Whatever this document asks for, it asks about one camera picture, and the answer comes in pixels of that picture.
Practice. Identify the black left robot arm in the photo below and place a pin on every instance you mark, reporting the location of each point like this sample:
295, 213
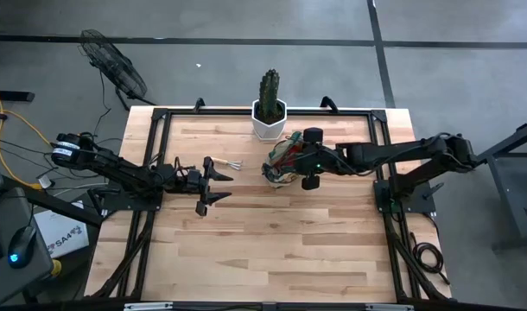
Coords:
116, 166

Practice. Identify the yellow round cap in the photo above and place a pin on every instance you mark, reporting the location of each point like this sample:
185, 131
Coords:
56, 268

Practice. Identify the grey metal table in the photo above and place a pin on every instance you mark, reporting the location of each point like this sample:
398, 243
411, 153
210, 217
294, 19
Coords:
509, 194

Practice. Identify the green cactus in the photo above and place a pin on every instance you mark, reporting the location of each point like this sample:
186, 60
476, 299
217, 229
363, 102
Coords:
268, 93

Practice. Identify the black aluminium table frame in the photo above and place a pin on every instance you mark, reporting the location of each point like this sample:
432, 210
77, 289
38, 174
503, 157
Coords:
203, 112

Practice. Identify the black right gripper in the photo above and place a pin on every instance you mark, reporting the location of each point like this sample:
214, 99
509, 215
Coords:
319, 160

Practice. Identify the black floor fan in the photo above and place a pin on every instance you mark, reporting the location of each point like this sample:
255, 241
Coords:
116, 69

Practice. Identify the white cardboard box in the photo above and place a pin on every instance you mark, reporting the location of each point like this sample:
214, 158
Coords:
65, 237

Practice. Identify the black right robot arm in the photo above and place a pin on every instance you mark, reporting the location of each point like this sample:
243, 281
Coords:
397, 151

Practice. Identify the black desk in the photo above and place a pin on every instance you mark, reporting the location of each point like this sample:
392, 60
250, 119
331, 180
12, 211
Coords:
4, 276

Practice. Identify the red gardening glove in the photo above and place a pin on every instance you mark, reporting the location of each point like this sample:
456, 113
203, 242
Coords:
294, 154

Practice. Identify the silver metal bracket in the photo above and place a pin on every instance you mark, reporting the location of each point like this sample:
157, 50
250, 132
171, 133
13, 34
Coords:
389, 307
147, 306

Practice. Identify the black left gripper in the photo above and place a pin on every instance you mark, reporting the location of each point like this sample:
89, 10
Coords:
192, 181

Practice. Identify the black computer mouse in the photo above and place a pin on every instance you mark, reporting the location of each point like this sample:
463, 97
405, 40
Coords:
22, 246

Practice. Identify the white hexagonal plant pot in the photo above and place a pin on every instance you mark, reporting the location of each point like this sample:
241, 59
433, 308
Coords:
268, 131

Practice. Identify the beige green gardening bag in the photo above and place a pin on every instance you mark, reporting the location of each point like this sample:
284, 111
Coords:
276, 170

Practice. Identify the black flat floor bar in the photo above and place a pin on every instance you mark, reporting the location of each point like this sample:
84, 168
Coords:
13, 96

